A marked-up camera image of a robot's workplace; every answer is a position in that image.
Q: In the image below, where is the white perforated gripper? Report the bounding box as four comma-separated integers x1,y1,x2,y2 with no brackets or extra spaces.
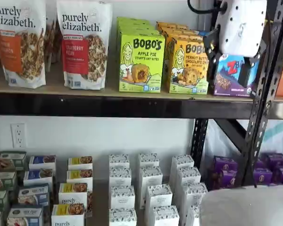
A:
203,0,267,87

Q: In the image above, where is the blue purple Zbar box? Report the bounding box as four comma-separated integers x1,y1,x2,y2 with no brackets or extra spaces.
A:
213,53,257,97

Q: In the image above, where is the orange label granola bag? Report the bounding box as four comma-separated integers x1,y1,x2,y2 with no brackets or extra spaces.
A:
0,0,47,89

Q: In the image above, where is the white organic pantry box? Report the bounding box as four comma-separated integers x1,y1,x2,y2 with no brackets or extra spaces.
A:
108,153,131,171
150,205,180,226
110,185,136,211
108,208,138,226
138,153,160,169
108,167,133,189
139,165,164,188
175,166,202,187
145,184,173,210
180,182,208,208
171,153,195,172
186,204,203,226

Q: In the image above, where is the white wall outlet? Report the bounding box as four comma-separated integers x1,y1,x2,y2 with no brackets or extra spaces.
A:
11,123,27,154

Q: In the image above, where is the white carton boxes group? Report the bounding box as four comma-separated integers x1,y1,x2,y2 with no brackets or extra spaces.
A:
0,150,208,226

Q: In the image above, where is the black cable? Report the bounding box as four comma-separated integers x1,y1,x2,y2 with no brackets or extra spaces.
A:
187,0,227,15

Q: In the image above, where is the green Bobo's apple pie box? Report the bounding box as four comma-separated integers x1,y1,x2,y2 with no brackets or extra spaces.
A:
116,16,152,25
117,23,157,31
118,28,161,36
118,32,166,93

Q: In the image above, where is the blue snack box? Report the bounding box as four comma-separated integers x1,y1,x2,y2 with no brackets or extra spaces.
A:
18,185,50,208
7,206,45,226
28,154,57,170
23,168,54,188

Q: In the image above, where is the yellow Bobo's peanut butter box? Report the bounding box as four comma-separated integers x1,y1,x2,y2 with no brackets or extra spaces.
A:
165,32,204,40
155,21,195,30
166,36,209,95
160,27,199,35

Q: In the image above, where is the purely elizabeth granola bag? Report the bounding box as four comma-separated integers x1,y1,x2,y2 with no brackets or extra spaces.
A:
43,16,63,72

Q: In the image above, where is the yellow label granola box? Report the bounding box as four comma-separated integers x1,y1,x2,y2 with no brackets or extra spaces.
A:
58,182,89,206
51,203,87,226
67,155,93,171
66,168,93,187

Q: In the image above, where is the red label granola bag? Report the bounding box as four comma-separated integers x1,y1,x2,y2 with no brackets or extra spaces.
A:
56,0,108,90

